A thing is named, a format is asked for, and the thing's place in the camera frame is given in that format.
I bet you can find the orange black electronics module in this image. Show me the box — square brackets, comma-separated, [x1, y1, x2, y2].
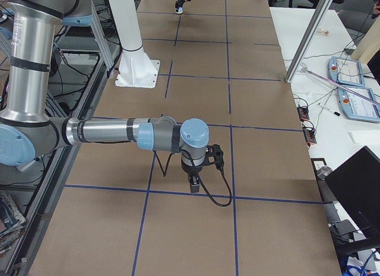
[297, 106, 309, 122]

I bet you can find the stack of magazines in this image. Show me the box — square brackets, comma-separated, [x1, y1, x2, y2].
[1, 191, 27, 257]

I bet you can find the teach pendant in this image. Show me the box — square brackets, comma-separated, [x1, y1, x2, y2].
[337, 88, 379, 123]
[328, 56, 365, 87]

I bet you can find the silver aluminium frame post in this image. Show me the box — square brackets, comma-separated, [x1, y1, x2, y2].
[284, 0, 333, 84]

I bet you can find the black monitor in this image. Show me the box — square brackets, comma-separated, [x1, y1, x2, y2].
[325, 146, 379, 238]

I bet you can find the upper teach pendant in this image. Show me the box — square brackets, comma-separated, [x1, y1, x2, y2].
[328, 56, 365, 87]

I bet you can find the black marker pen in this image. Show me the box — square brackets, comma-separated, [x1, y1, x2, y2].
[318, 103, 341, 116]

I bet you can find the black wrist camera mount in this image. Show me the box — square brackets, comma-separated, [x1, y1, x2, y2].
[202, 144, 224, 171]

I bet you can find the silver metal rod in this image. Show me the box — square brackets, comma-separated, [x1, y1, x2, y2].
[301, 67, 380, 107]

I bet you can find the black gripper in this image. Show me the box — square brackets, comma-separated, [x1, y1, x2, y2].
[181, 161, 203, 193]

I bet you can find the silver metal cylinder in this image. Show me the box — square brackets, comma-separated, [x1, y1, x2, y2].
[316, 166, 333, 180]

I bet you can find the lower teach pendant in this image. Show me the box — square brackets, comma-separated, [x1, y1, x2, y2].
[337, 88, 379, 123]

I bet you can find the white camera stand post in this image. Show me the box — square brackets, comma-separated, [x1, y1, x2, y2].
[109, 0, 160, 88]

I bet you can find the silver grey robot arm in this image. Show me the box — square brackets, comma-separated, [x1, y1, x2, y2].
[1, 0, 211, 193]

